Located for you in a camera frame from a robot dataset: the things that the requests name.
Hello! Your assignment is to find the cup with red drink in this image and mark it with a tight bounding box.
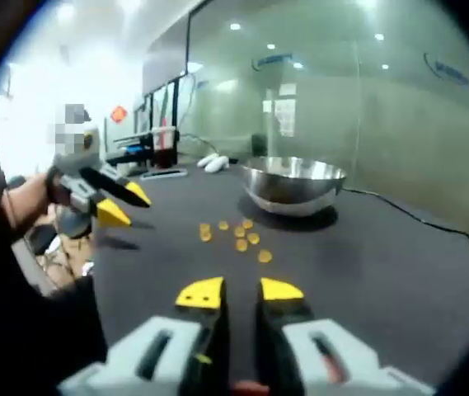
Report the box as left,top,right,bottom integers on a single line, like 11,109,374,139
151,126,178,168

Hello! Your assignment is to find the stainless steel bowl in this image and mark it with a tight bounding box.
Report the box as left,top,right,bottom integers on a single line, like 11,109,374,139
240,156,348,218

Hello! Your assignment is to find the group of yellow QQ candies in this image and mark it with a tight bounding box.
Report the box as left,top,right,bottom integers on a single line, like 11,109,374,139
199,218,274,264

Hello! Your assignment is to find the black cable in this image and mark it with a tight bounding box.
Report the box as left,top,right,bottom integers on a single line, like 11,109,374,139
342,186,469,248

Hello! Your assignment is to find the person's dark clothing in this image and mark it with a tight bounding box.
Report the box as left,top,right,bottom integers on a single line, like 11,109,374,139
7,274,110,396

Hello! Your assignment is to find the black flat phone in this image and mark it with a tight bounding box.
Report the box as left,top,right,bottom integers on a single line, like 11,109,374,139
140,168,188,180

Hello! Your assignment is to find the dark desk equipment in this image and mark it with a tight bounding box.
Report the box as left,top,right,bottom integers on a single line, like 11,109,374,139
105,130,153,167

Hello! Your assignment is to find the red diamond wall decoration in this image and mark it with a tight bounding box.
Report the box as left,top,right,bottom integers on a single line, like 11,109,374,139
109,106,130,125

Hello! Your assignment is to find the dark box behind glass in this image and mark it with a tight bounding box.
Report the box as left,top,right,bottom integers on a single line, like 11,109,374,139
251,133,269,157

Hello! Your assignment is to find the black table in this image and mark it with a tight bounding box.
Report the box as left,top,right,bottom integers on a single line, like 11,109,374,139
89,158,469,396

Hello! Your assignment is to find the white plastic object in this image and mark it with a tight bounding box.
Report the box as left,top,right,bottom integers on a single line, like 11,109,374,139
197,153,232,172

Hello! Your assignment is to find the person's left hand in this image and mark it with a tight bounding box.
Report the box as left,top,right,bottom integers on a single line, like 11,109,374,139
7,167,63,236

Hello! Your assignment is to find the paper notice on glass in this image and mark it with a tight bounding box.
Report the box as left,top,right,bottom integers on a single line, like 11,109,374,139
272,83,298,138

